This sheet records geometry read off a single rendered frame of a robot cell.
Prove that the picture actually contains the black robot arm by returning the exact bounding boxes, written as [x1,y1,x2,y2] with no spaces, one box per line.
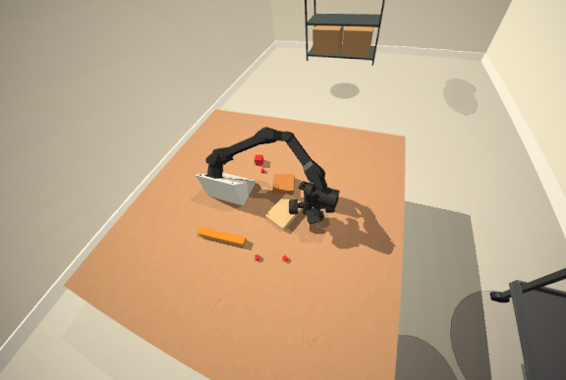
[205,127,340,224]

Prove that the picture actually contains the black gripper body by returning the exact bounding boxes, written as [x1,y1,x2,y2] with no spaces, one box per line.
[289,198,335,215]

